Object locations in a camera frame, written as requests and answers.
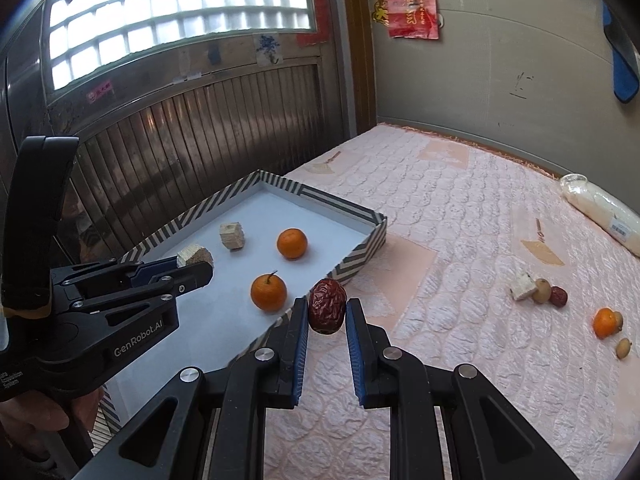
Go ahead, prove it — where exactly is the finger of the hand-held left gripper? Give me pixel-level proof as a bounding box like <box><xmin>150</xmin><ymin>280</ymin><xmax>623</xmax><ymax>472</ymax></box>
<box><xmin>70</xmin><ymin>262</ymin><xmax>215</xmax><ymax>318</ymax></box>
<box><xmin>50</xmin><ymin>259</ymin><xmax>176</xmax><ymax>293</ymax></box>

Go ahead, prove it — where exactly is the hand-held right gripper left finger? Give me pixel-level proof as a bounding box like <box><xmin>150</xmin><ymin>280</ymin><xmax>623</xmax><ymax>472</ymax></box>
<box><xmin>75</xmin><ymin>297</ymin><xmax>310</xmax><ymax>480</ymax></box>

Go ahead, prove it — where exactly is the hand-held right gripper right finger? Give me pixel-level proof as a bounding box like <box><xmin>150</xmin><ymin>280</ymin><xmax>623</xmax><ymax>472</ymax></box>
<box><xmin>345</xmin><ymin>297</ymin><xmax>576</xmax><ymax>480</ymax></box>

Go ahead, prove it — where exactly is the orange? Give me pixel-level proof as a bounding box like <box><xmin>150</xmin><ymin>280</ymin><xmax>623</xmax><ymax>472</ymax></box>
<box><xmin>250</xmin><ymin>271</ymin><xmax>288</xmax><ymax>315</ymax></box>
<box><xmin>593</xmin><ymin>307</ymin><xmax>619</xmax><ymax>340</ymax></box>
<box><xmin>276</xmin><ymin>228</ymin><xmax>309</xmax><ymax>261</ymax></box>

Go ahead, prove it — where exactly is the striped cardboard box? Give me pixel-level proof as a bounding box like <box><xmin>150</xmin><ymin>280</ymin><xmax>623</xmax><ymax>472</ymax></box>
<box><xmin>75</xmin><ymin>170</ymin><xmax>388</xmax><ymax>436</ymax></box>

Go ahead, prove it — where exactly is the person's left hand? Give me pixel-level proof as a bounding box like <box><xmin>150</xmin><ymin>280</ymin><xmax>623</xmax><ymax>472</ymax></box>
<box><xmin>0</xmin><ymin>385</ymin><xmax>98</xmax><ymax>445</ymax></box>

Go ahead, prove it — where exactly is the ribbed metal door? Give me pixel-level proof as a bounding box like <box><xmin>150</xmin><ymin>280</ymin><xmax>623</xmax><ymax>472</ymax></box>
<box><xmin>0</xmin><ymin>45</ymin><xmax>351</xmax><ymax>281</ymax></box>

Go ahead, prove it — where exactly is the pink quilted mattress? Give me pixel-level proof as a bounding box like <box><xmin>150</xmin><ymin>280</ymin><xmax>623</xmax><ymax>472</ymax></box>
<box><xmin>220</xmin><ymin>122</ymin><xmax>640</xmax><ymax>480</ymax></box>

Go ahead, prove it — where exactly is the blue flower sticker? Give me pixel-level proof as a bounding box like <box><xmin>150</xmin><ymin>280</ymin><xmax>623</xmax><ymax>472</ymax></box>
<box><xmin>256</xmin><ymin>34</ymin><xmax>282</xmax><ymax>67</ymax></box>

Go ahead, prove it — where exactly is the glass block window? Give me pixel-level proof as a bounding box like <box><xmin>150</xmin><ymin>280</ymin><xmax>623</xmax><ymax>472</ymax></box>
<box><xmin>42</xmin><ymin>0</ymin><xmax>318</xmax><ymax>92</ymax></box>

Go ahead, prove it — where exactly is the plastic-wrapped white radish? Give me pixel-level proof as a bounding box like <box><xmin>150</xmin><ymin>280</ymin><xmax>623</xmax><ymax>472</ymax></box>
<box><xmin>559</xmin><ymin>173</ymin><xmax>640</xmax><ymax>258</ymax></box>

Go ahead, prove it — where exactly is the red paper strip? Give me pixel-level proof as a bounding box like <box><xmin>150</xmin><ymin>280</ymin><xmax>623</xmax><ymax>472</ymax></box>
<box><xmin>297</xmin><ymin>0</ymin><xmax>332</xmax><ymax>47</ymax></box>

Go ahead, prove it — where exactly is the blue-edged dark cloth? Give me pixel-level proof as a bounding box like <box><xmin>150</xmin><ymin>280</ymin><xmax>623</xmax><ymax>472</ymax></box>
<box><xmin>602</xmin><ymin>2</ymin><xmax>640</xmax><ymax>103</ymax></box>

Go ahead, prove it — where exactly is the wooden door frame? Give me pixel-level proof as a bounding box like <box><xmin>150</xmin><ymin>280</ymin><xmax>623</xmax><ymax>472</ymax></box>
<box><xmin>325</xmin><ymin>0</ymin><xmax>378</xmax><ymax>141</ymax></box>

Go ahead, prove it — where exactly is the red wall calendar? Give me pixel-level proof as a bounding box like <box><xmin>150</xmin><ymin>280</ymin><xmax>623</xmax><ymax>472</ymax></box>
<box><xmin>372</xmin><ymin>0</ymin><xmax>442</xmax><ymax>40</ymax></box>

